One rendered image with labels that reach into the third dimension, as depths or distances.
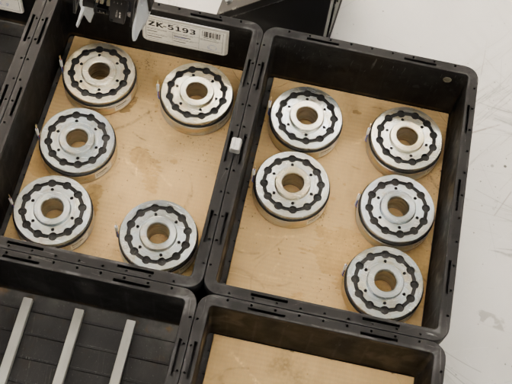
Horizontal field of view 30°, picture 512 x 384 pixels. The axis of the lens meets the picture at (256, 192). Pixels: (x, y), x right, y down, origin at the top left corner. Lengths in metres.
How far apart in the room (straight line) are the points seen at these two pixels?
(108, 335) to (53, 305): 0.08
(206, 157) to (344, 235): 0.22
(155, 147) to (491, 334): 0.55
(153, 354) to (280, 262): 0.21
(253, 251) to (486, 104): 0.52
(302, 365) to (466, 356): 0.29
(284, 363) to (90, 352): 0.25
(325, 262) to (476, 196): 0.34
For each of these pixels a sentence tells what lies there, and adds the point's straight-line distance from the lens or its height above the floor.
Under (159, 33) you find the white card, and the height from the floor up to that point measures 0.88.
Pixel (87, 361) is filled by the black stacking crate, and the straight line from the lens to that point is 1.23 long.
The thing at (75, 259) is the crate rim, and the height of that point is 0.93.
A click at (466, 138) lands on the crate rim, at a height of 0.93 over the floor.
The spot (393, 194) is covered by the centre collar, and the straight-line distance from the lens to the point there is 1.30.
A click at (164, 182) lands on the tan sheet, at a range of 1.32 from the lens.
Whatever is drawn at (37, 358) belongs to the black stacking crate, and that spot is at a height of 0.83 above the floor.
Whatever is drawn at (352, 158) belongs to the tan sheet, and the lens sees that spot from 1.35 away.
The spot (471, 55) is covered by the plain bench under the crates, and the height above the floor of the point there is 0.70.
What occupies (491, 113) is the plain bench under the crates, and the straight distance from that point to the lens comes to 1.60.
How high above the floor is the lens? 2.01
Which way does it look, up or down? 63 degrees down
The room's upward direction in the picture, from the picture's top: 9 degrees clockwise
